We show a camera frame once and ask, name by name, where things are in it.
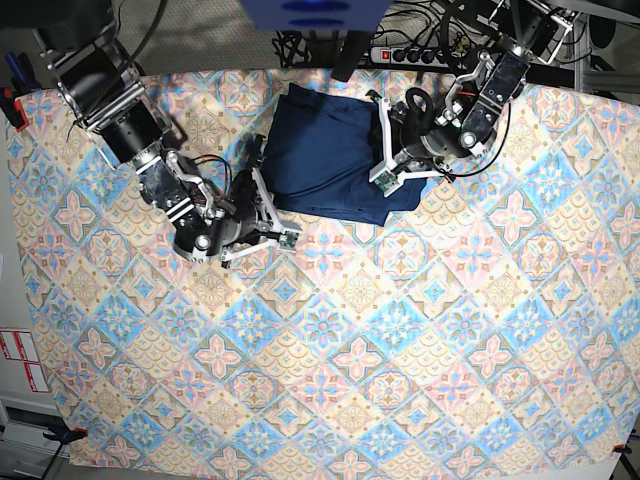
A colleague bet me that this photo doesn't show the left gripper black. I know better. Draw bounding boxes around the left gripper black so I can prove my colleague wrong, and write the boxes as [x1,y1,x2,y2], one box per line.
[368,87,460,195]

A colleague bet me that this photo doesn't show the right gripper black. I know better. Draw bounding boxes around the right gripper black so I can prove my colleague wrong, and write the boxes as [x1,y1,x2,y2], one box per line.
[214,134,304,271]

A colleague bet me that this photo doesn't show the blue long-sleeve T-shirt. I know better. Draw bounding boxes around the blue long-sleeve T-shirt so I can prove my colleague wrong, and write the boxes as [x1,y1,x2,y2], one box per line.
[261,83,426,226]

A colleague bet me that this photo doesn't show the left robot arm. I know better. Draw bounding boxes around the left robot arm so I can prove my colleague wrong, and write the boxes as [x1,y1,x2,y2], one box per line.
[368,1,580,196]

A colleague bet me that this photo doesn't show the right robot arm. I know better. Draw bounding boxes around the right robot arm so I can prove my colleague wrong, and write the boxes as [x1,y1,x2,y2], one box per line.
[13,1,301,267]

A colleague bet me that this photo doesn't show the white power strip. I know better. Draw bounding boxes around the white power strip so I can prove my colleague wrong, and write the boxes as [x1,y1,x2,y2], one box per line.
[369,46,447,67]

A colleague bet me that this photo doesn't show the patterned tile tablecloth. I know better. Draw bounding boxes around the patterned tile tablecloth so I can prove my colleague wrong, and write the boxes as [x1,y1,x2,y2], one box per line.
[1,87,639,479]

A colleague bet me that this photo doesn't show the blue box overhead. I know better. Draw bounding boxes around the blue box overhead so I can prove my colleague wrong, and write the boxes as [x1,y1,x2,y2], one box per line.
[240,0,392,31]

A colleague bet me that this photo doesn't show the red white labels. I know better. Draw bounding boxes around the red white labels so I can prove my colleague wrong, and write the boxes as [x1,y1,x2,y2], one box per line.
[1,329,50,393]

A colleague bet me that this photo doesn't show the black clamp bottom left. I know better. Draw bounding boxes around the black clamp bottom left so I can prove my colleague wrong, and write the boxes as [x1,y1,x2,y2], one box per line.
[43,425,88,446]

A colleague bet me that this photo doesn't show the red black clamp left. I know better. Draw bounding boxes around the red black clamp left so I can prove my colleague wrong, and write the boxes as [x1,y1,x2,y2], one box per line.
[1,87,28,132]

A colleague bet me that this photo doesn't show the blue clamp top left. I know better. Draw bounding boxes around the blue clamp top left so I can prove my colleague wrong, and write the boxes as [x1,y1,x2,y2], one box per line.
[5,52,42,95]

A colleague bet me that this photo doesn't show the white cabinet bottom left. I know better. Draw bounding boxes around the white cabinet bottom left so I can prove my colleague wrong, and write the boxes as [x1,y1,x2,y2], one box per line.
[1,396,65,479]

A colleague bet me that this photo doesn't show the black clamp bottom right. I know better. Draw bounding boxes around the black clamp bottom right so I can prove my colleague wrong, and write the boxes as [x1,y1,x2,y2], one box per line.
[612,444,633,455]

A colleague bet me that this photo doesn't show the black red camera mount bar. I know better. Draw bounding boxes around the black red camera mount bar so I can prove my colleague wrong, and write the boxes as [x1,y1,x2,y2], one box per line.
[331,30,375,83]

